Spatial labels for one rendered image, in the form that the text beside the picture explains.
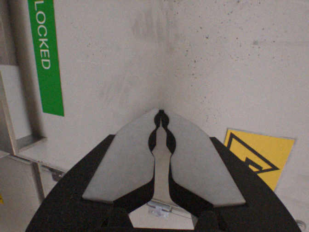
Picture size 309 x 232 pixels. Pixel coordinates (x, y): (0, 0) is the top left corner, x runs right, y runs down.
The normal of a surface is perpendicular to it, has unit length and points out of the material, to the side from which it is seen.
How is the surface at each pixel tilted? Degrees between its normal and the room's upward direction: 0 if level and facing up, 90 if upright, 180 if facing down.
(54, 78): 90
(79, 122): 90
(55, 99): 90
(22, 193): 90
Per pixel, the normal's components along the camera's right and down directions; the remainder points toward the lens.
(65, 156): -0.28, 0.26
